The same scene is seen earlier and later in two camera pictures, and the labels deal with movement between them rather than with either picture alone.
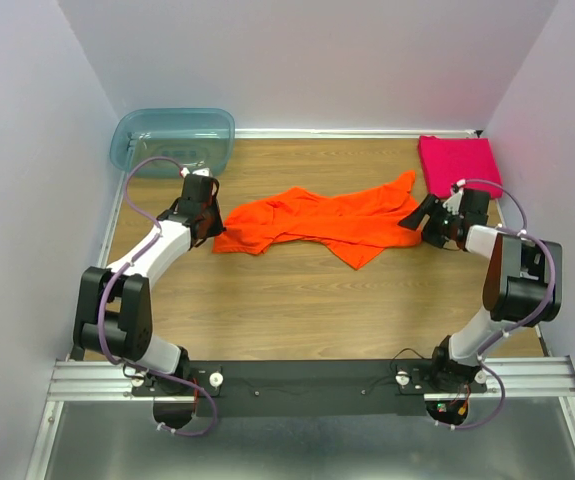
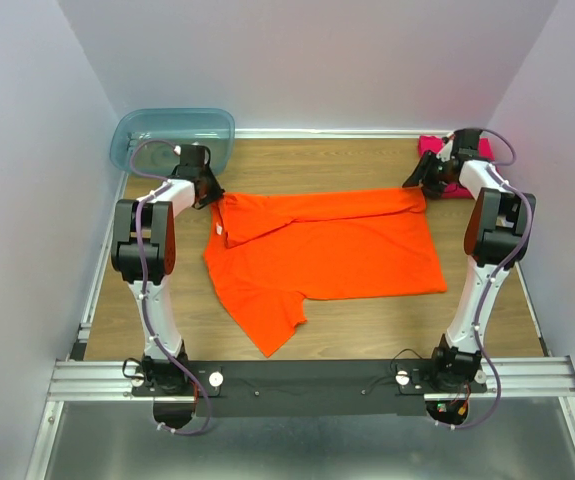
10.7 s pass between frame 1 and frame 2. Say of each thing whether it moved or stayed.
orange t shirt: moved
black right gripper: moved
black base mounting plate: stayed
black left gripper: moved
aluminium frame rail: stayed
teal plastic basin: stayed
